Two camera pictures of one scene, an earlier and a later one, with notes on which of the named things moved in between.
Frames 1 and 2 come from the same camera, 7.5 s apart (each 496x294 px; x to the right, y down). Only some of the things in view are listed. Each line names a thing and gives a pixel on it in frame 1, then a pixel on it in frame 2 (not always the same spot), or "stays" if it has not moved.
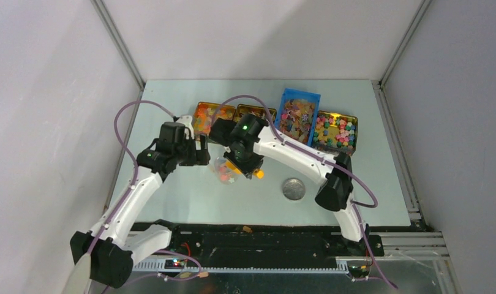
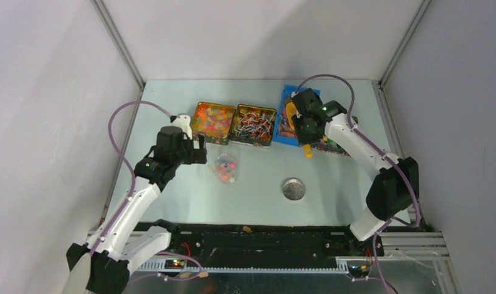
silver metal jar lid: (294, 188) stays
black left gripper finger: (202, 155) stays
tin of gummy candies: (205, 113) stays
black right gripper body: (247, 163) -> (303, 132)
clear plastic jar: (226, 175) stays
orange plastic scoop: (258, 173) -> (290, 108)
